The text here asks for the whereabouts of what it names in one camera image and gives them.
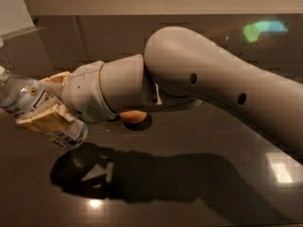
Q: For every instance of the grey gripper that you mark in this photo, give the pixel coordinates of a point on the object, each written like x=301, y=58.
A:
x=84, y=90

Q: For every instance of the clear plastic water bottle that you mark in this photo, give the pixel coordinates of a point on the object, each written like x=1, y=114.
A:
x=36, y=109

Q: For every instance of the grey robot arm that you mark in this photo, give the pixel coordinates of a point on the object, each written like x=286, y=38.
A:
x=178, y=69

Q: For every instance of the orange fruit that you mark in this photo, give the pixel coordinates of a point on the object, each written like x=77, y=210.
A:
x=133, y=117

